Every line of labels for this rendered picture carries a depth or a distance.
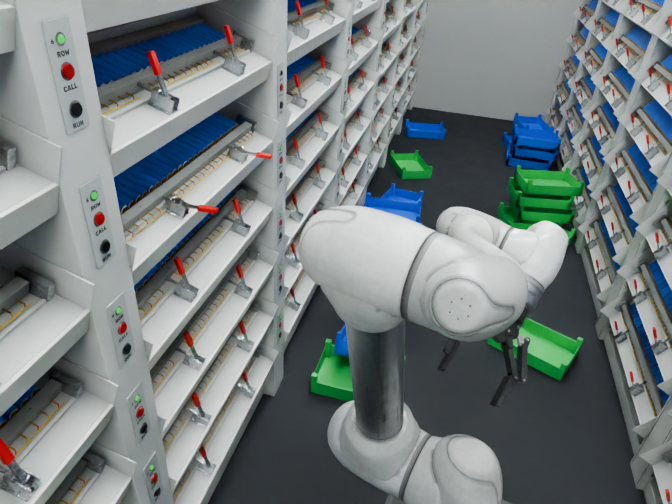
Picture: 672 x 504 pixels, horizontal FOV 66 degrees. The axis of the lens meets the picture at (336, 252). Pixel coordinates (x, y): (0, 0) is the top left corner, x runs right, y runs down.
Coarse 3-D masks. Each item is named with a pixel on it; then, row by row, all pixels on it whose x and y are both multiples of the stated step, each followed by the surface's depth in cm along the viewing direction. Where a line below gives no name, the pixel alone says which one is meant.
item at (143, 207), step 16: (240, 128) 121; (224, 144) 112; (208, 160) 106; (224, 160) 110; (176, 176) 97; (192, 176) 101; (160, 192) 91; (144, 208) 87; (128, 224) 83; (128, 240) 82
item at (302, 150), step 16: (320, 112) 192; (336, 112) 193; (304, 128) 177; (320, 128) 182; (336, 128) 193; (288, 144) 164; (304, 144) 172; (320, 144) 178; (288, 160) 159; (304, 160) 160; (288, 176) 153; (288, 192) 151
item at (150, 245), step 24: (240, 120) 125; (264, 120) 125; (240, 144) 120; (264, 144) 124; (216, 168) 109; (240, 168) 112; (192, 192) 99; (216, 192) 102; (168, 216) 91; (192, 216) 94; (144, 240) 84; (168, 240) 88; (144, 264) 82
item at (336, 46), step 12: (348, 0) 173; (336, 36) 179; (324, 48) 182; (336, 48) 181; (348, 60) 190; (336, 96) 190; (336, 108) 192; (336, 144) 200; (336, 156) 202; (336, 180) 210
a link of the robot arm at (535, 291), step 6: (528, 276) 112; (528, 282) 111; (534, 282) 112; (528, 288) 111; (534, 288) 111; (540, 288) 112; (528, 294) 111; (534, 294) 111; (540, 294) 113; (528, 300) 111; (534, 300) 111; (528, 306) 112; (534, 306) 112
